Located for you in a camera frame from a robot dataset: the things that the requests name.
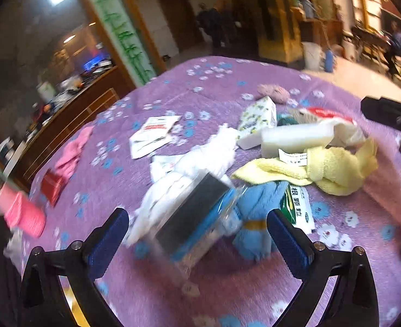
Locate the yellow towel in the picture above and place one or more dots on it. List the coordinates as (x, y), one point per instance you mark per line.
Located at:
(336, 170)

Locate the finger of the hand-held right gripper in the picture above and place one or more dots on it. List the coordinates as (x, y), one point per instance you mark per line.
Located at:
(391, 114)

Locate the lemon print tissue pack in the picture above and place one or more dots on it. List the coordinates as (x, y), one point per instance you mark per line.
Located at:
(258, 119)

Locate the blue bottle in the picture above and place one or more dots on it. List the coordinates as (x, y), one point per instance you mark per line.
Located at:
(329, 61)

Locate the wooden counter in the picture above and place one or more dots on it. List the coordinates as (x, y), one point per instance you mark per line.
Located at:
(71, 115)

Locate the pink knitted pouch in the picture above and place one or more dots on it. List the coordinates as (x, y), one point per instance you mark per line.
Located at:
(273, 92)

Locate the bamboo painted window frame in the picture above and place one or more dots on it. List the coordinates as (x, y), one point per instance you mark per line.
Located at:
(125, 34)

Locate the white sachet with dark print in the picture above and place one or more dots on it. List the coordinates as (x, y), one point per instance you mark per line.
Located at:
(146, 144)

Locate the red wallet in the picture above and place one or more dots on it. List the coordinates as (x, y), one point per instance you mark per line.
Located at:
(53, 186)

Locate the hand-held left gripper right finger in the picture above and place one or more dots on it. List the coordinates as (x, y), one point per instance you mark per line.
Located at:
(285, 238)

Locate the green and white medicine packet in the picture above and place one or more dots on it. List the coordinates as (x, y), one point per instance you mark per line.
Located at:
(299, 207)

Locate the blue towel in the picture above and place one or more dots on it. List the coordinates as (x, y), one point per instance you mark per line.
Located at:
(255, 211)

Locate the white towel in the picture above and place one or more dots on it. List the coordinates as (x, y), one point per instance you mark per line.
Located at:
(200, 156)

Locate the red and white plastic bag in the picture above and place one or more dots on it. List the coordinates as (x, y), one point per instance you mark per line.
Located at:
(343, 126)

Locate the wooden door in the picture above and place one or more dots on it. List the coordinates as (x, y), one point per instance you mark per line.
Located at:
(180, 20)

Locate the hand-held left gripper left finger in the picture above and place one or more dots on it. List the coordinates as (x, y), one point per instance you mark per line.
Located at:
(110, 235)

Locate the white bucket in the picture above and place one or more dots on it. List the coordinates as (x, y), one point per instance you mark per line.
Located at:
(312, 56)

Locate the white foam block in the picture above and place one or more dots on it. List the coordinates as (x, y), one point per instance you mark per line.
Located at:
(295, 138)

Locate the purple floral tablecloth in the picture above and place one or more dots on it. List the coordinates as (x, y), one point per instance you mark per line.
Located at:
(186, 85)

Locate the pink knitted basket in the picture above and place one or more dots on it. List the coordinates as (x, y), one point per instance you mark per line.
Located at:
(23, 214)

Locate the pink cloth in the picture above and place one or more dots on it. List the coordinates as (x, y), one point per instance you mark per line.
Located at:
(72, 153)

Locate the clear box with dark insert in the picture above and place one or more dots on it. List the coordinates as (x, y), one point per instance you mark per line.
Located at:
(190, 218)

